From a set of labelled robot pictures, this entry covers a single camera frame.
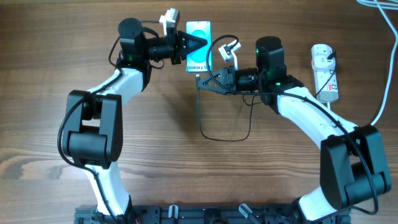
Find white USB charger plug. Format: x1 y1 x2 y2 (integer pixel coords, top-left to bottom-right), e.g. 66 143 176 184
312 55 336 72

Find black USB charging cable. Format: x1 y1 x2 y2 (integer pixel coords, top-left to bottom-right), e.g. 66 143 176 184
195 50 337 142

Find teal screen smartphone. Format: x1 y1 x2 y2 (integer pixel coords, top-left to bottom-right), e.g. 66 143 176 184
185 21 212 73

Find black right camera cable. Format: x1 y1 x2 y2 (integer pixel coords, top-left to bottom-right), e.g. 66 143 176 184
206 34 379 216

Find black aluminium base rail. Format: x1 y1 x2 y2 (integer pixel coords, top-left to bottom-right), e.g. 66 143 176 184
73 203 351 224

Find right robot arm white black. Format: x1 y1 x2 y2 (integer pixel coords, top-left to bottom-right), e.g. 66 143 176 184
197 36 392 223

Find white cables at corner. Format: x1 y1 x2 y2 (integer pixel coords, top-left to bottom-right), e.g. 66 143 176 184
356 0 398 11

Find white power strip cord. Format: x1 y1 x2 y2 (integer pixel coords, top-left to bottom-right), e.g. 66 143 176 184
326 0 398 127

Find white power strip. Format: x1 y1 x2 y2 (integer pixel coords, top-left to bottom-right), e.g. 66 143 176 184
311 44 339 103

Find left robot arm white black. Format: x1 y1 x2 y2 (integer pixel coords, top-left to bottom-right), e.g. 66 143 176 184
57 17 209 223

